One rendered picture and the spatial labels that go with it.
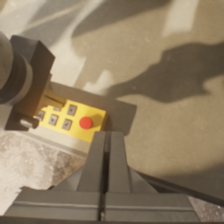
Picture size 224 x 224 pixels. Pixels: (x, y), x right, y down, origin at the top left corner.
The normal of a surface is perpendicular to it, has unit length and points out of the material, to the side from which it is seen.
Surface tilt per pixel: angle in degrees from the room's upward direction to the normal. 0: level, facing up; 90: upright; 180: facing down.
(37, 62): 90
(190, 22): 0
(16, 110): 90
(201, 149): 0
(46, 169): 0
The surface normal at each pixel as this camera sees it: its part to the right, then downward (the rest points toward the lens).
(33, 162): -0.12, -0.14
